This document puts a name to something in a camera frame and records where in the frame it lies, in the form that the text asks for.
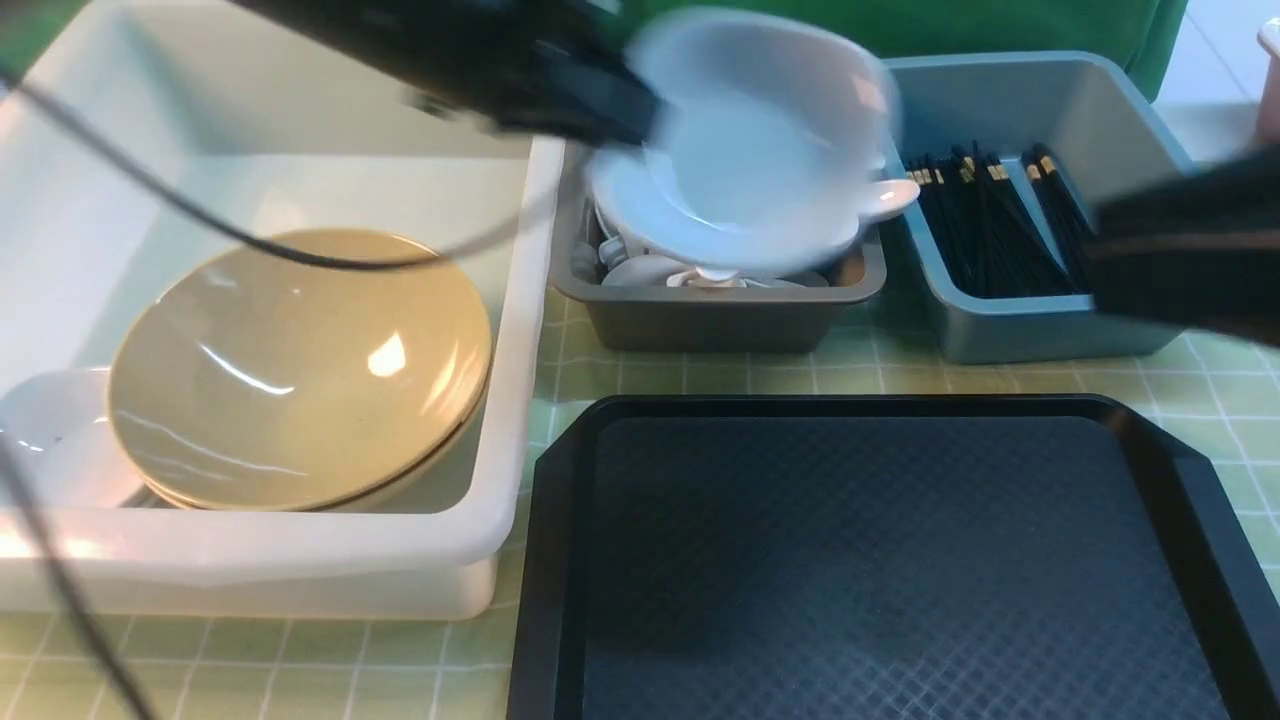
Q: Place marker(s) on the bundle of black chopsticks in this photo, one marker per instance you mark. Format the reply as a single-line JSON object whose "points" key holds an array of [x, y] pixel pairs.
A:
{"points": [[1003, 230]]}

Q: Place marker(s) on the green checkered table mat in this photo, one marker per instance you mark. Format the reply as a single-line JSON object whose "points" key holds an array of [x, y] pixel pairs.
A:
{"points": [[1220, 394]]}

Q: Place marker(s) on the large white plastic tub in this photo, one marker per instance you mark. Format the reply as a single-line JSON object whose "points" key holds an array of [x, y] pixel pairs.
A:
{"points": [[273, 133]]}

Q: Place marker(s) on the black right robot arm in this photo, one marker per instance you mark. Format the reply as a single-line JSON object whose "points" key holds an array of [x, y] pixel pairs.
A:
{"points": [[1197, 251]]}

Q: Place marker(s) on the pink container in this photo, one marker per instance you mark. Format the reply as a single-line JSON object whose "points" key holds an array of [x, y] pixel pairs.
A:
{"points": [[1267, 121]]}

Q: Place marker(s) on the black serving tray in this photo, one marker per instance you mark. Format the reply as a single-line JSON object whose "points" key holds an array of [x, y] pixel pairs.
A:
{"points": [[886, 557]]}

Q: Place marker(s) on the beige noodle bowl in tub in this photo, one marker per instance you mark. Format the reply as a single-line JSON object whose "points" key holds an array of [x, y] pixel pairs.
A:
{"points": [[440, 470]]}

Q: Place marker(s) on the beige noodle bowl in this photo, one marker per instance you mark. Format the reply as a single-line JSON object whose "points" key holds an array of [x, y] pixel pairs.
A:
{"points": [[440, 470], [254, 384]]}

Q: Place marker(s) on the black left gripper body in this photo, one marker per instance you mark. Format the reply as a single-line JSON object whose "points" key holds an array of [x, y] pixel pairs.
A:
{"points": [[578, 89]]}

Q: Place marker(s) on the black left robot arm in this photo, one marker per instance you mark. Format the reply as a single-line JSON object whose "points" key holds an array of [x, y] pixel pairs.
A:
{"points": [[412, 41]]}

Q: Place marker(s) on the pile of white soup spoons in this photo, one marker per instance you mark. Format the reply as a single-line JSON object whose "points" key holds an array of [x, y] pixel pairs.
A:
{"points": [[700, 270]]}

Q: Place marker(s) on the grey spoon bin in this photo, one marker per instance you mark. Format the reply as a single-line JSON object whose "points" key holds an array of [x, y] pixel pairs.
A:
{"points": [[701, 320]]}

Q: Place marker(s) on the blue chopstick bin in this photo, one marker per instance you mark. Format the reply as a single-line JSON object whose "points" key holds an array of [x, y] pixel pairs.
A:
{"points": [[1099, 127]]}

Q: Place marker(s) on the white sauce dish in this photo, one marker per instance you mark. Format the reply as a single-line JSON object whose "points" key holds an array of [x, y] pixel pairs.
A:
{"points": [[57, 426], [767, 154]]}

